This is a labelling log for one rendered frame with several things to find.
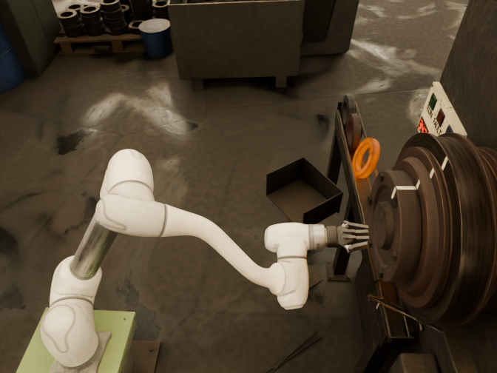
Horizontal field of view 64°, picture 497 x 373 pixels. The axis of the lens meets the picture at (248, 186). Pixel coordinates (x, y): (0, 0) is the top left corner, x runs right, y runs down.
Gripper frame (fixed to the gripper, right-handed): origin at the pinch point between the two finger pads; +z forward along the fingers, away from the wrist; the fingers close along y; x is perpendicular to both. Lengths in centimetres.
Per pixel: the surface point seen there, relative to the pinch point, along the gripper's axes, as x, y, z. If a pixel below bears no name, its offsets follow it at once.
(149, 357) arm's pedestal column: -73, 15, -99
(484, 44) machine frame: 63, -11, 15
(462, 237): 49, 36, -1
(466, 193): 53, 28, 2
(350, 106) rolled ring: -5, -83, 0
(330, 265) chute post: -79, -38, -9
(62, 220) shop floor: -71, -67, -172
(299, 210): -18.3, -27.6, -27.7
